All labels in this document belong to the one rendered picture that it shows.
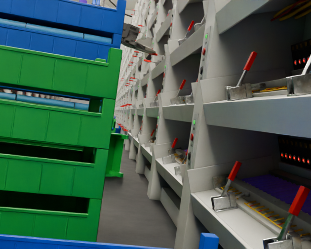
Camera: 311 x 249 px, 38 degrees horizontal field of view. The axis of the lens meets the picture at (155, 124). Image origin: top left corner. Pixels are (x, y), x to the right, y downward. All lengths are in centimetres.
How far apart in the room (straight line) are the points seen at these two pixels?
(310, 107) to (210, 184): 53
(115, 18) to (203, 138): 34
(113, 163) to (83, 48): 121
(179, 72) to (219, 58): 70
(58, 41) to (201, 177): 44
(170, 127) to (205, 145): 70
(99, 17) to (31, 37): 16
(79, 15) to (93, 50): 8
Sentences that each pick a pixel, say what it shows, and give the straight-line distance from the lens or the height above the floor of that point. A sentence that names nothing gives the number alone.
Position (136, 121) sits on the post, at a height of 26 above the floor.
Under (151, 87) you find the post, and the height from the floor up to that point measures 46.
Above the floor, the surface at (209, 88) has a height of 38.
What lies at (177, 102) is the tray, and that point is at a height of 36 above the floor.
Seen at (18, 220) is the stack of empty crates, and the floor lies 12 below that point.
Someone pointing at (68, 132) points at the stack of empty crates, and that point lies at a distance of 72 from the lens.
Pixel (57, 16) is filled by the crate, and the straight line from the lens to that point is 106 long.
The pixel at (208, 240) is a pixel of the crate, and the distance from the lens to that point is 60.
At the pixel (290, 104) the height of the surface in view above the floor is 34.
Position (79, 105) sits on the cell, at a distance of 106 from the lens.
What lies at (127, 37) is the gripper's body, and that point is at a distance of 191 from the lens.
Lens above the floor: 30
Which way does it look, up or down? 1 degrees down
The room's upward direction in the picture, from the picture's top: 8 degrees clockwise
